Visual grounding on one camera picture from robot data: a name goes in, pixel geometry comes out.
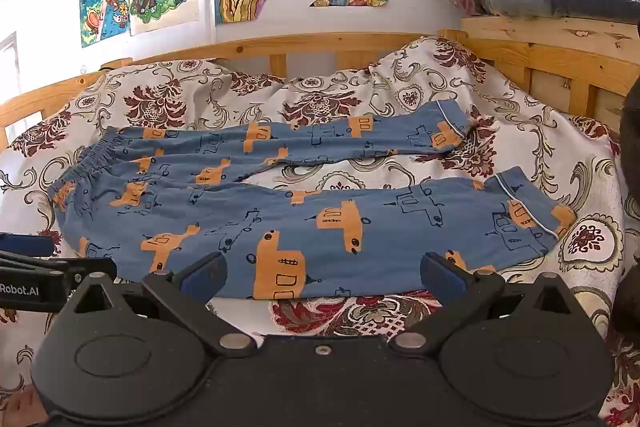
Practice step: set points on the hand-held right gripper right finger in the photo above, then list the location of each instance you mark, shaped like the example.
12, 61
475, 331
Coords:
440, 277

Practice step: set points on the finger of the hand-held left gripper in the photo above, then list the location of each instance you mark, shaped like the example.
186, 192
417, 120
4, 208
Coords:
25, 245
90, 269

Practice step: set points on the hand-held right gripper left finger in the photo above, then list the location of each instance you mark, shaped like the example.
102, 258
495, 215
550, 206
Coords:
205, 274

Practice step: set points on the blue pants with orange print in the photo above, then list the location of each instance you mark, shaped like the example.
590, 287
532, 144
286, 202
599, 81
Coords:
300, 237

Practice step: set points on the floral patterned blanket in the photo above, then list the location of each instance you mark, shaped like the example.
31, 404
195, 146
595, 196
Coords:
350, 97

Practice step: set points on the dark fuzzy cloth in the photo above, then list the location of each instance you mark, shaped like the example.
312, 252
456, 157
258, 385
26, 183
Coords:
631, 117

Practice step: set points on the wooden bed frame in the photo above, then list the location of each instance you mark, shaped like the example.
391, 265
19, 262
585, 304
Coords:
550, 57

